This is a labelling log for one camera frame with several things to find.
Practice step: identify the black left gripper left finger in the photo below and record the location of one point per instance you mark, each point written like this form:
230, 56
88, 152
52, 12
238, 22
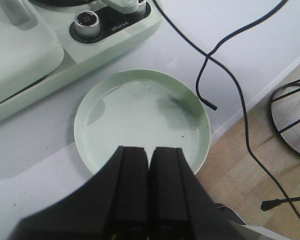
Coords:
112, 205

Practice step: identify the right silver control knob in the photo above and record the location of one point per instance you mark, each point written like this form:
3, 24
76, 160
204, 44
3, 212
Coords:
142, 4

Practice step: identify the black wire stand on floor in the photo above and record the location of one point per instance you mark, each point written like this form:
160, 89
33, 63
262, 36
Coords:
284, 114

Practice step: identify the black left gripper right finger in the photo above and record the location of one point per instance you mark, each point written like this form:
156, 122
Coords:
179, 207

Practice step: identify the mint green breakfast maker base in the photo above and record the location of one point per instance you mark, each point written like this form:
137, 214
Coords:
121, 29

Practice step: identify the mint green round plate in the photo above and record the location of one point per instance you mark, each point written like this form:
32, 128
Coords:
145, 109

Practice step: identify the left silver control knob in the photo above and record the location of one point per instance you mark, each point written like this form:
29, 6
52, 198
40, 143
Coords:
87, 24

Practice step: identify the silver control knob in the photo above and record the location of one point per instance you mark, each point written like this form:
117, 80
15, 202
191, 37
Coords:
87, 24
142, 4

